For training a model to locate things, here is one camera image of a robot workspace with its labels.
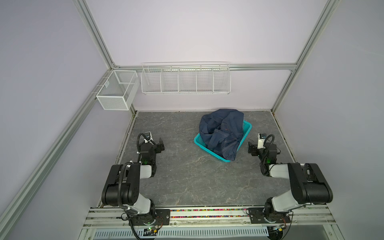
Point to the teal plastic basket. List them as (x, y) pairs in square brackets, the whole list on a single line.
[(201, 144)]

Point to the long white wire wall basket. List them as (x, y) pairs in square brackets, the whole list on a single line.
[(186, 81)]

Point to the aluminium front mounting rail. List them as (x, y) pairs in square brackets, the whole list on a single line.
[(224, 216)]

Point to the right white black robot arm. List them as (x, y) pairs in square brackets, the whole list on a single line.
[(308, 185)]

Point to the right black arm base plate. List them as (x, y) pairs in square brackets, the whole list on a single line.
[(260, 216)]

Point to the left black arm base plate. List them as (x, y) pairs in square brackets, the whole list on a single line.
[(157, 217)]

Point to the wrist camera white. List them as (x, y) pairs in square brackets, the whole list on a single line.
[(148, 136), (261, 140)]

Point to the dark blue denim trousers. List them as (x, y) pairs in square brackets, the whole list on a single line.
[(222, 132)]

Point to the aluminium frame back crossbar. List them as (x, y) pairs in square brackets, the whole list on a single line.
[(211, 65)]

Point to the small white mesh wall basket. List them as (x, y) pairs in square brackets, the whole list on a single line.
[(119, 90)]

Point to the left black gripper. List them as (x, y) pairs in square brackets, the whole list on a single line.
[(159, 145)]

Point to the white slotted cable duct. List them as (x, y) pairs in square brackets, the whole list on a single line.
[(189, 233)]

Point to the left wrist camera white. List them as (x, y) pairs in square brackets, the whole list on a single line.
[(148, 136)]

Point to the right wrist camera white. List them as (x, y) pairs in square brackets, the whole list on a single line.
[(261, 140)]

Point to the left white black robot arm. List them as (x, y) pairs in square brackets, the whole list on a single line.
[(122, 187)]

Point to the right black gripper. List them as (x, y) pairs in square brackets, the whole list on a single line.
[(252, 147)]

